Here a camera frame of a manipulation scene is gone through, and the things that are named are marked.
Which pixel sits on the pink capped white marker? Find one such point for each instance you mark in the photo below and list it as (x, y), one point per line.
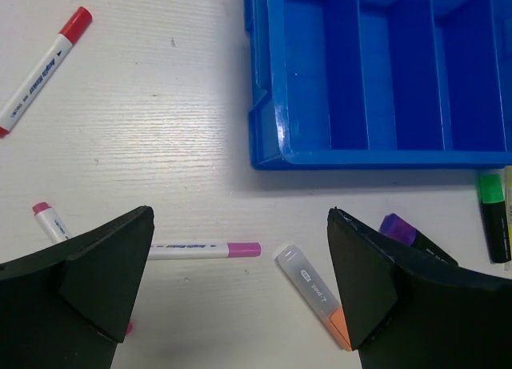
(51, 223)

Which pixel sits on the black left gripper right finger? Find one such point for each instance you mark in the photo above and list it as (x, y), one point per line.
(406, 309)

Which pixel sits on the magenta capped white marker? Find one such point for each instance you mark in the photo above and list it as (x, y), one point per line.
(171, 251)

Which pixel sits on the orange grey highlighter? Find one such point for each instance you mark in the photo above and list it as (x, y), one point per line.
(306, 280)

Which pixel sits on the green black highlighter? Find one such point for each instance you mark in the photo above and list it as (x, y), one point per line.
(493, 211)

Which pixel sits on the purple black highlighter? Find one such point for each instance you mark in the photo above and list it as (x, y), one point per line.
(396, 228)

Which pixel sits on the thin yellow highlighter pen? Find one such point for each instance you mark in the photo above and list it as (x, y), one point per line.
(508, 198)

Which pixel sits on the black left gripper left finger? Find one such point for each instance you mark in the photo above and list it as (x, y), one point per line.
(69, 305)

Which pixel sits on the blue plastic divided tray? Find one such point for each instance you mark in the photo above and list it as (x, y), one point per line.
(379, 84)

